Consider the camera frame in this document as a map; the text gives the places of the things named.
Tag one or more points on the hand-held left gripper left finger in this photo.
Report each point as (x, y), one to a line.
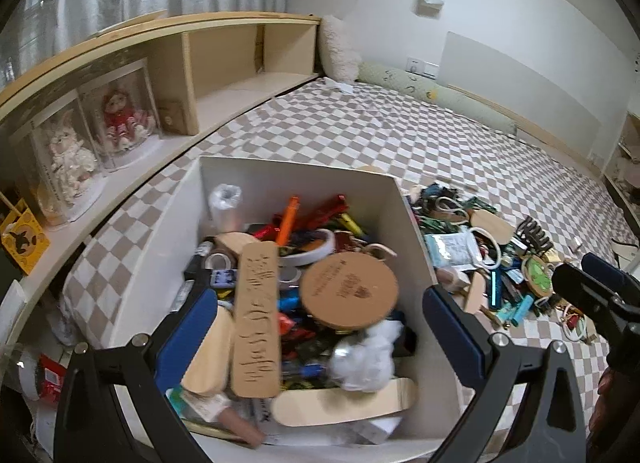
(187, 338)

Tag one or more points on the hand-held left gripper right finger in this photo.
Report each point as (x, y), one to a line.
(452, 333)

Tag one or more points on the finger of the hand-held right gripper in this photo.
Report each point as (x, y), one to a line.
(607, 268)
(585, 288)

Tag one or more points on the oval wooden box white base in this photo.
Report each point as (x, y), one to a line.
(210, 348)

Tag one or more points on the long wooden sign with writing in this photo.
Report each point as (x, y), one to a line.
(257, 318)

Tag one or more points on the white plastic bag ball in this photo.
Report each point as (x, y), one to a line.
(367, 353)

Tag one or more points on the round cork coaster brown print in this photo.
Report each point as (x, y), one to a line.
(350, 288)

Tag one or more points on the light wooden board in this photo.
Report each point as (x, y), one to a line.
(345, 400)

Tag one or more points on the white storage box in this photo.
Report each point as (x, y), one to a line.
(300, 178)

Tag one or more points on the person's right hand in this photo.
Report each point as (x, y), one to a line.
(602, 408)

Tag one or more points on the wooden stick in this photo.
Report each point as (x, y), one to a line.
(475, 293)

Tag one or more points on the beige small printed box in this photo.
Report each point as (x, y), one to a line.
(550, 255)

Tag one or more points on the green frog cork coaster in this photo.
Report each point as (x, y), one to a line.
(537, 270)

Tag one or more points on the pink cosmetic tube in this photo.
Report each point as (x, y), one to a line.
(242, 425)
(450, 279)

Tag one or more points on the black hair claw clip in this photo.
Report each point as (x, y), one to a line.
(535, 238)

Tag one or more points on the white sachet packet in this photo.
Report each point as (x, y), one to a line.
(450, 248)

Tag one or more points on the pile of pink clothes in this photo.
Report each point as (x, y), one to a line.
(630, 165)

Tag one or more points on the small wooden piece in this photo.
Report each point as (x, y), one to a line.
(235, 242)

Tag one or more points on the heap of dark green clips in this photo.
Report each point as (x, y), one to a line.
(440, 203)

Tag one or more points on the wooden open closet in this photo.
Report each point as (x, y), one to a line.
(625, 133)

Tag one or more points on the brown leather piece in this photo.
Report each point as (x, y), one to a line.
(350, 241)

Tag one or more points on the clear plastic wrapped roll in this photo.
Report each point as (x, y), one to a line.
(225, 200)

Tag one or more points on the red packet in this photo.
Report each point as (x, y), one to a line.
(50, 375)

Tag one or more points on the large white tape roll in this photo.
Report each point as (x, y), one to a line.
(315, 250)

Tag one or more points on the orange marker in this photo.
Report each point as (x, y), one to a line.
(288, 218)

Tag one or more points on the red foil wrappers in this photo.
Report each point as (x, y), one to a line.
(327, 208)

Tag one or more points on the yellow card box black rabbit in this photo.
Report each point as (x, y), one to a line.
(22, 240)

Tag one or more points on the checked bed sheet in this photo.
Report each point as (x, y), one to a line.
(400, 143)

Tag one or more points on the grey headboard panel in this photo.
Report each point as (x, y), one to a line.
(525, 78)

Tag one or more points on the white dress doll case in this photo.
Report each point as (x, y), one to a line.
(60, 158)

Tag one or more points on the small brown box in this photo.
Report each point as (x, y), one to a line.
(172, 115)

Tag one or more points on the red dress doll case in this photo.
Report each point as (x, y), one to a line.
(122, 118)

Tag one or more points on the green long bolster pillow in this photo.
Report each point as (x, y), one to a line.
(440, 93)

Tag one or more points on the white tissue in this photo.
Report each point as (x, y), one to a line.
(345, 87)

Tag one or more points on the long wooden bedside shelf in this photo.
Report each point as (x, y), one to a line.
(225, 68)

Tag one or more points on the white fluffy pillow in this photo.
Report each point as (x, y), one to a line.
(337, 50)

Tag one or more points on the thin wooden board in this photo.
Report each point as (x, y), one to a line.
(135, 20)

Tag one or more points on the wooden bed rail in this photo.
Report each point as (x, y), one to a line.
(555, 140)

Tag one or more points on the white wall switch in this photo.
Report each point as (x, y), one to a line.
(431, 70)

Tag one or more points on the white wall socket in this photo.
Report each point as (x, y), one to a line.
(414, 64)

